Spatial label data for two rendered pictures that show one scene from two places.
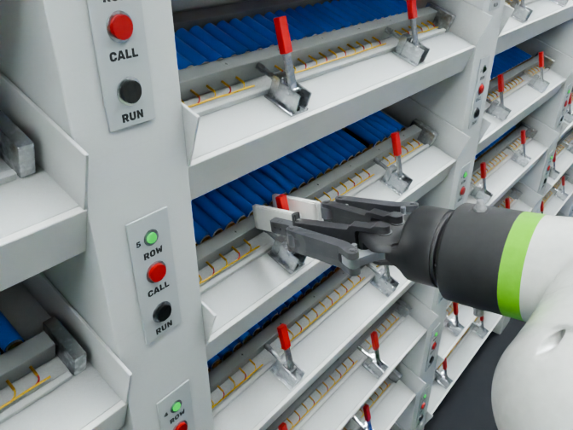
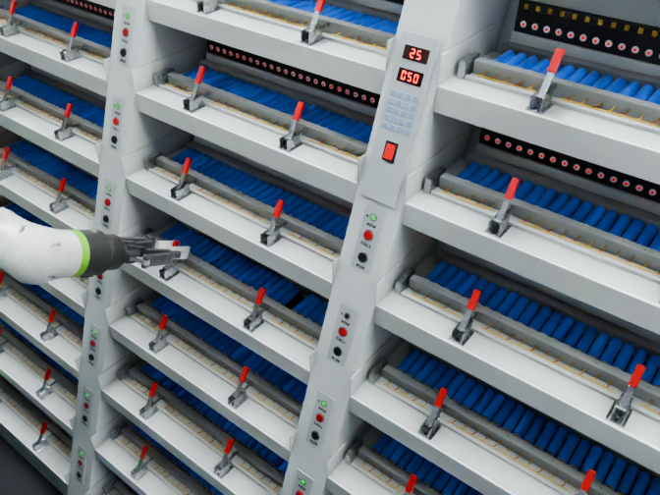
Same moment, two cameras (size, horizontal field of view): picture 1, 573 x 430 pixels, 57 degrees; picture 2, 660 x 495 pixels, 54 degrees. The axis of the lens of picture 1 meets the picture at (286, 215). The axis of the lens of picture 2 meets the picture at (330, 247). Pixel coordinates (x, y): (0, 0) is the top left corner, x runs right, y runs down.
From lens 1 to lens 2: 158 cm
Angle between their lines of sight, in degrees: 73
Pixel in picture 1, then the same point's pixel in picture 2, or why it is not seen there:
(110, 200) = (104, 166)
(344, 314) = (206, 375)
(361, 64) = (243, 219)
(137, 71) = (117, 136)
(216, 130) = (150, 180)
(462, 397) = not seen: outside the picture
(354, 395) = (197, 454)
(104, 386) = not seen: hidden behind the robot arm
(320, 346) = (179, 362)
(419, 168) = (283, 343)
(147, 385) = not seen: hidden behind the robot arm
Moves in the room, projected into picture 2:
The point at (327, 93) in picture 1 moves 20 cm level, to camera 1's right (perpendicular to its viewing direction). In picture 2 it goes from (198, 207) to (186, 241)
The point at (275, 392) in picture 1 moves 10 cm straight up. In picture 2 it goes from (146, 343) to (152, 306)
